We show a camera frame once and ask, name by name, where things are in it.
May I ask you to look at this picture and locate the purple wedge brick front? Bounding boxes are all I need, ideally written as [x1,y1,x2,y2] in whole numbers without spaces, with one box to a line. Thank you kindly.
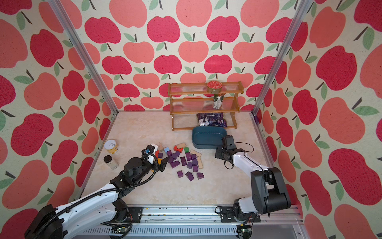
[185,172,195,182]

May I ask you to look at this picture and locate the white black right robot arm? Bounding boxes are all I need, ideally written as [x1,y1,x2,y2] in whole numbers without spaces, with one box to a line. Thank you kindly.
[215,135,291,223]

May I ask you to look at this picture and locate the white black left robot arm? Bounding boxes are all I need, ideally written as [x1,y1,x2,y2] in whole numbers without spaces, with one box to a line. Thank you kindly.
[24,144,169,239]

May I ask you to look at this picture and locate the teal storage bin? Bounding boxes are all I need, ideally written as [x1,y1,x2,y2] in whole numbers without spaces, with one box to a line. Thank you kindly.
[192,126,227,149]

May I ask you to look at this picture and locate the tan wooden long block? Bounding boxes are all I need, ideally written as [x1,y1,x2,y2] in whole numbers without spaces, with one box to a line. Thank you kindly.
[197,157,204,169]

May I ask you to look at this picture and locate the long purple brick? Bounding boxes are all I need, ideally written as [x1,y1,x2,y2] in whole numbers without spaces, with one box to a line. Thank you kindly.
[170,161,181,168]

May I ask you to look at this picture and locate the red block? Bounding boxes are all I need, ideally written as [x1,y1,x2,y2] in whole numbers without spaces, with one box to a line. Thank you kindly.
[174,145,183,153]

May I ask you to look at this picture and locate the tan wooden flat block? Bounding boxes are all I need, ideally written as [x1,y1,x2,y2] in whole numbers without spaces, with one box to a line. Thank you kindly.
[190,150,202,157]

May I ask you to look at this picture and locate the purple upright brick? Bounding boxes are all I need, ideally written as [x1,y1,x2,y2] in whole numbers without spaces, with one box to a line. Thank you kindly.
[186,152,192,161]

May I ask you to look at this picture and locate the yellow peach tin can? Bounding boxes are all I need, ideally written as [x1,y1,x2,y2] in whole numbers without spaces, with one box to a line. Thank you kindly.
[104,139,119,154]

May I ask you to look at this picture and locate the purple snack bag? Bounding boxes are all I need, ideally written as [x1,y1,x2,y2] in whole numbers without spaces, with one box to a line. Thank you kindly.
[197,113,227,127]

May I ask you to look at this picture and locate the glass jar black lid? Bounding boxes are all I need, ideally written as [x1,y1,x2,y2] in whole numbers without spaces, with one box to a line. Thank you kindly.
[103,155,119,170]

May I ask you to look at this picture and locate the small green white bottle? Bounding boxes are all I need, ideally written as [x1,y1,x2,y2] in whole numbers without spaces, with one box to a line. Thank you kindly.
[213,94,224,110]

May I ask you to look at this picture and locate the orange wooden shelf rack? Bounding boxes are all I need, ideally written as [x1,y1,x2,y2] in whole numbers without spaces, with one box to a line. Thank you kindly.
[168,82,244,131]

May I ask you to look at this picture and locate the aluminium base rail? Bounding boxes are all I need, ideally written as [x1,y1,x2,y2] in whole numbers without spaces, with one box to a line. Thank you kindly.
[77,205,309,239]

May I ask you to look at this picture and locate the aluminium right corner post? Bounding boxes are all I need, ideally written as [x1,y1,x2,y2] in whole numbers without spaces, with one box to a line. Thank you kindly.
[252,0,312,116]

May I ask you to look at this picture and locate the aluminium corner post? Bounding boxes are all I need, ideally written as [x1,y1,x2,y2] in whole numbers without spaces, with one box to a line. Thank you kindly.
[252,0,312,116]
[47,0,119,115]

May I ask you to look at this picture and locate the aluminium left corner post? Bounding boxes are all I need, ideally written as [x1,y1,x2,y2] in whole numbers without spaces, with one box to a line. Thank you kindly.
[47,0,119,115]

